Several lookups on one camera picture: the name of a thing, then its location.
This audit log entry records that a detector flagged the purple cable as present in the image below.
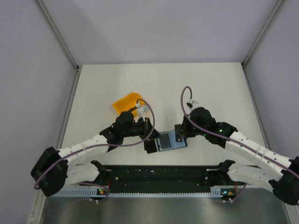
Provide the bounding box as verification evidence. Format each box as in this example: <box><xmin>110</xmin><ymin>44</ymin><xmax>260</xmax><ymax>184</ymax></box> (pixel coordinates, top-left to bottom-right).
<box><xmin>181</xmin><ymin>86</ymin><xmax>299</xmax><ymax>203</ymax></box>
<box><xmin>34</xmin><ymin>99</ymin><xmax>156</xmax><ymax>203</ymax></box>

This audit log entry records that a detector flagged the yellow plastic bin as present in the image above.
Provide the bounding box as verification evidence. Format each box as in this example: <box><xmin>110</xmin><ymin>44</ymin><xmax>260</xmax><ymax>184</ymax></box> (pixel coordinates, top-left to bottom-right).
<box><xmin>112</xmin><ymin>92</ymin><xmax>142</xmax><ymax>115</ymax></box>

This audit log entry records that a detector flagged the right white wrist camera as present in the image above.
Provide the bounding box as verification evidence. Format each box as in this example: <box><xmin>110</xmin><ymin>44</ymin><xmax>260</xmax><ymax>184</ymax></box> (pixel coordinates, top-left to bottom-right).
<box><xmin>186</xmin><ymin>100</ymin><xmax>198</xmax><ymax>109</ymax></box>

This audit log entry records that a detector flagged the left aluminium frame post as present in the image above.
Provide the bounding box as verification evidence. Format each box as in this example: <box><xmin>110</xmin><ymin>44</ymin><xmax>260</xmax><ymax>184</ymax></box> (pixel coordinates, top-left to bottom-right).
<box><xmin>35</xmin><ymin>0</ymin><xmax>79</xmax><ymax>71</ymax></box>

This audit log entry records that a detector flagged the grey cable duct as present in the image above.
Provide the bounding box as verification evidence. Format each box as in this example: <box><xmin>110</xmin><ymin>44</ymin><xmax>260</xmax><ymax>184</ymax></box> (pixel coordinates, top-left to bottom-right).
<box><xmin>53</xmin><ymin>187</ymin><xmax>235</xmax><ymax>198</ymax></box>

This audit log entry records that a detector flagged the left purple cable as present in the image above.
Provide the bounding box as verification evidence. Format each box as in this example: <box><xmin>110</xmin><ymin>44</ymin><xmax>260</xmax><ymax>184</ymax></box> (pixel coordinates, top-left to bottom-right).
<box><xmin>34</xmin><ymin>99</ymin><xmax>156</xmax><ymax>203</ymax></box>

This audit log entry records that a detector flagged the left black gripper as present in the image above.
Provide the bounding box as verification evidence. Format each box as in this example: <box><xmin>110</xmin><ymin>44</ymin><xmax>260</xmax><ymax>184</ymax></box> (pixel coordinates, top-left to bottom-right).
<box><xmin>122</xmin><ymin>118</ymin><xmax>162</xmax><ymax>141</ymax></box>

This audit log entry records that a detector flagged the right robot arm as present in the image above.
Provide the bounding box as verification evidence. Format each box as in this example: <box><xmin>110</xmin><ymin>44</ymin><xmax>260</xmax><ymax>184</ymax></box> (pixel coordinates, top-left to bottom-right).
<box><xmin>178</xmin><ymin>103</ymin><xmax>299</xmax><ymax>205</ymax></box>

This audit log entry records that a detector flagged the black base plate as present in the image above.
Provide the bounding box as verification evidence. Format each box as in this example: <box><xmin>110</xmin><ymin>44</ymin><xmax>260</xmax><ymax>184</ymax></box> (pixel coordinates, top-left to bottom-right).
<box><xmin>93</xmin><ymin>165</ymin><xmax>236</xmax><ymax>193</ymax></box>

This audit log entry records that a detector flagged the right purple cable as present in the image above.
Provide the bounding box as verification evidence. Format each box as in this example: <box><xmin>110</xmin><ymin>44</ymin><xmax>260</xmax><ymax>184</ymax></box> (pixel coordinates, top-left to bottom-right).
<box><xmin>181</xmin><ymin>86</ymin><xmax>299</xmax><ymax>203</ymax></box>

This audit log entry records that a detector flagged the black credit card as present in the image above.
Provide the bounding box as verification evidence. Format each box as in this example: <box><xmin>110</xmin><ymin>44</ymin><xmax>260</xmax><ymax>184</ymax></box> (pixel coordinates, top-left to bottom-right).
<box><xmin>159</xmin><ymin>133</ymin><xmax>171</xmax><ymax>150</ymax></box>

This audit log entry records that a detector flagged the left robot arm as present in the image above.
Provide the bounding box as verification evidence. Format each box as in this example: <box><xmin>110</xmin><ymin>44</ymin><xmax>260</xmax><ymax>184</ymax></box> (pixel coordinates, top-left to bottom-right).
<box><xmin>30</xmin><ymin>112</ymin><xmax>156</xmax><ymax>196</ymax></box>

